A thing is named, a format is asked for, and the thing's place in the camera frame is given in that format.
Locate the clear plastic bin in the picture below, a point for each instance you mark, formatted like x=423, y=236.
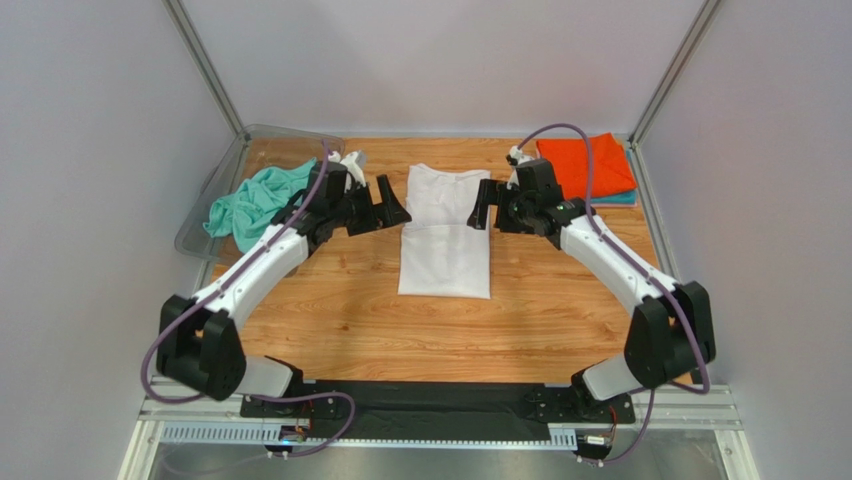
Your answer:
x=256, y=147

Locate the folded teal t shirt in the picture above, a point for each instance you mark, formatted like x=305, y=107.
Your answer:
x=616, y=198

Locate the right aluminium corner post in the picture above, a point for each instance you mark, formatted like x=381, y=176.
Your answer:
x=695, y=33

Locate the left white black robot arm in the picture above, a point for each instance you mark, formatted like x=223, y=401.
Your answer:
x=199, y=344

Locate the aluminium frame rail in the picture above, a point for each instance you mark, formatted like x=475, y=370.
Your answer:
x=676, y=435

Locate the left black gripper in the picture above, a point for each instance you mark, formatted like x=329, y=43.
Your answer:
x=391, y=211

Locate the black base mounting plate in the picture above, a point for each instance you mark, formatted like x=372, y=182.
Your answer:
x=454, y=411

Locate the left aluminium corner post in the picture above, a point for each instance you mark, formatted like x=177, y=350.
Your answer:
x=187, y=30

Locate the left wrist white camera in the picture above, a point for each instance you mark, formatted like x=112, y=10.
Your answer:
x=355, y=163

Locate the white t shirt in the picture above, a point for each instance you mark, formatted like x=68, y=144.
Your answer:
x=441, y=256

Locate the mint green t shirt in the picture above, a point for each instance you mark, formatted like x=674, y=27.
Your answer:
x=247, y=212

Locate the aluminium corner post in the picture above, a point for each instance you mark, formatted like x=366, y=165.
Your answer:
x=695, y=33
x=187, y=30

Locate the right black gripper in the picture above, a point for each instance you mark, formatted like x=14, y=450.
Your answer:
x=499, y=206

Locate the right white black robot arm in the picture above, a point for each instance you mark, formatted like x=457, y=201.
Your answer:
x=671, y=330

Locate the folded orange t shirt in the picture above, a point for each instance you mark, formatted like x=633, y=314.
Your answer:
x=613, y=182

